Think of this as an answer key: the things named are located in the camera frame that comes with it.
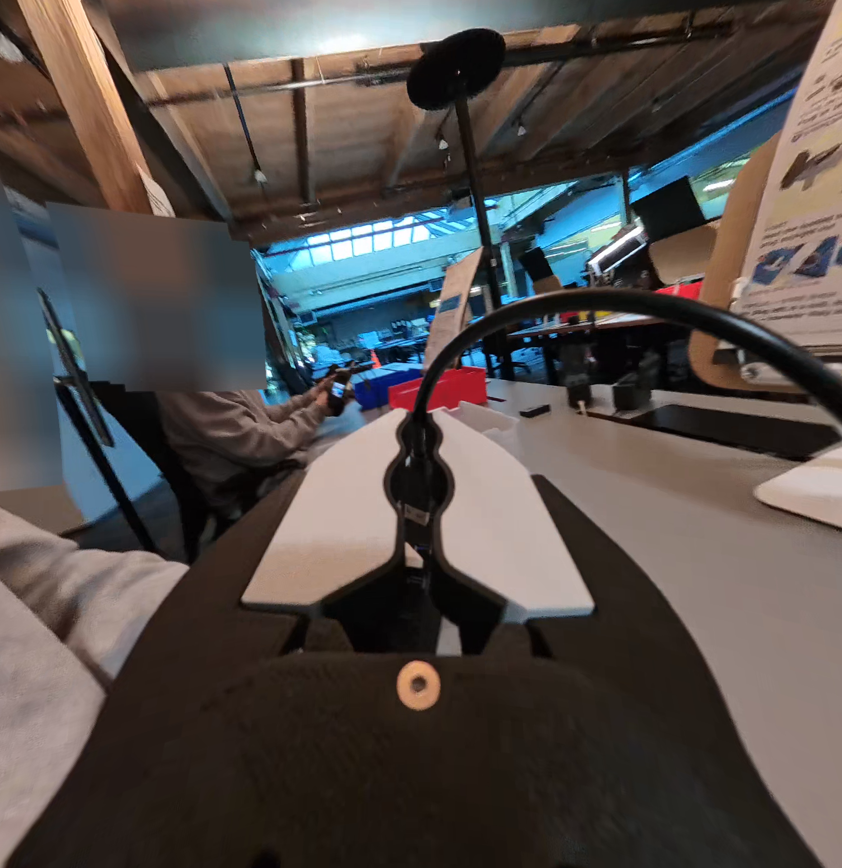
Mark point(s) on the black pole stand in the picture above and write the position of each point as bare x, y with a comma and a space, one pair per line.
455, 68

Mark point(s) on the black easel frame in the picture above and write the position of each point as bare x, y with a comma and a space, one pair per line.
82, 380

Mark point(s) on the white tablet stand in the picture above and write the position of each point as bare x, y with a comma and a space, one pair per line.
814, 488

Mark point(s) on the black desktop device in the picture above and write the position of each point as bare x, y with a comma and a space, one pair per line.
631, 397

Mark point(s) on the plywood sign holder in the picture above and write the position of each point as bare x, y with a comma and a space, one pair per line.
685, 254

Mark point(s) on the blue plastic bin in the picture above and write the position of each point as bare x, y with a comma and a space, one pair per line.
380, 390

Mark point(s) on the small red bin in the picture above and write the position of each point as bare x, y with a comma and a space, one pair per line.
679, 290

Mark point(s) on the person's grey sweatshirt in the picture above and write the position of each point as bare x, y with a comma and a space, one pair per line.
27, 746

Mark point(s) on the led light panel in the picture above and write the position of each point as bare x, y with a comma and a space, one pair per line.
618, 247

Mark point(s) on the cardboard sign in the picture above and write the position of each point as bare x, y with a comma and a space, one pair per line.
455, 305

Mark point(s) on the clear plastic bin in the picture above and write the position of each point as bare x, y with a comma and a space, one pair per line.
489, 420

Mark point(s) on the red plastic bin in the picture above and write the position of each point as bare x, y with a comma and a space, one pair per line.
448, 390

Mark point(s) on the white paper notice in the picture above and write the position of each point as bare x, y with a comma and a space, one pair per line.
156, 193

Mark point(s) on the pendant lamp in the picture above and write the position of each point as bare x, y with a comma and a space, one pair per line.
259, 176

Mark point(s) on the black panel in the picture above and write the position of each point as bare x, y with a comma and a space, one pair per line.
665, 207

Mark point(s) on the black chair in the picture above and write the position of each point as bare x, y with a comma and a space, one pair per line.
156, 475

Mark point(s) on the person's left forearm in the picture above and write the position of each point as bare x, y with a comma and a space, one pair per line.
88, 576

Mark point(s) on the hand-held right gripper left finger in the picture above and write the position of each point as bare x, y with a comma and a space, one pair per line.
326, 529

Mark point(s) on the white desk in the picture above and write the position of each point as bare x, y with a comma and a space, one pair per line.
665, 576

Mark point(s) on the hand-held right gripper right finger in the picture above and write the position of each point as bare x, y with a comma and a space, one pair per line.
509, 529

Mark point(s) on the small black block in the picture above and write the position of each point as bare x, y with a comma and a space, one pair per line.
534, 410

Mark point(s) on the plywood instruction board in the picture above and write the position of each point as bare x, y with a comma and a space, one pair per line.
801, 203

